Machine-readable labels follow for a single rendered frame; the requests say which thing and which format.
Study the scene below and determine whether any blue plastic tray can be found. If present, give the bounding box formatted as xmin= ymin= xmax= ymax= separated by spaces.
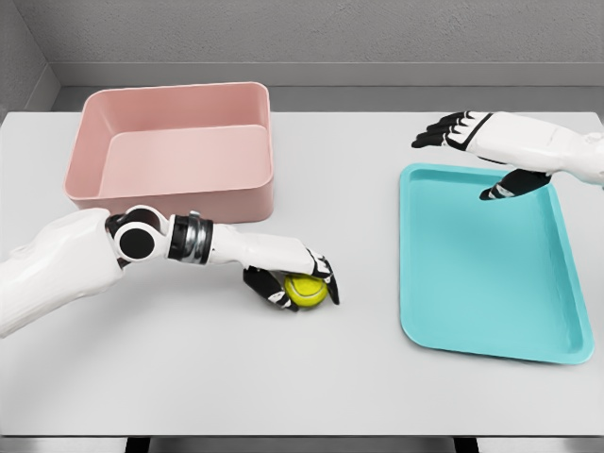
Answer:
xmin=398 ymin=162 xmax=595 ymax=366

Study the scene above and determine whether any pink plastic basket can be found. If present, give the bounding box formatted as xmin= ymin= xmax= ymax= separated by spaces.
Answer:
xmin=63 ymin=81 xmax=276 ymax=224

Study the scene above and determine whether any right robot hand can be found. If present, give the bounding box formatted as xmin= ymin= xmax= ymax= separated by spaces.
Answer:
xmin=411 ymin=110 xmax=554 ymax=202

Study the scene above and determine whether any yellow tennis ball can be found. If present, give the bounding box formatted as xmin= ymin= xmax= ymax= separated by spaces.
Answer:
xmin=283 ymin=274 xmax=328 ymax=311

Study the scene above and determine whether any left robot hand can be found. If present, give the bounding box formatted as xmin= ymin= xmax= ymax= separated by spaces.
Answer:
xmin=242 ymin=234 xmax=341 ymax=312

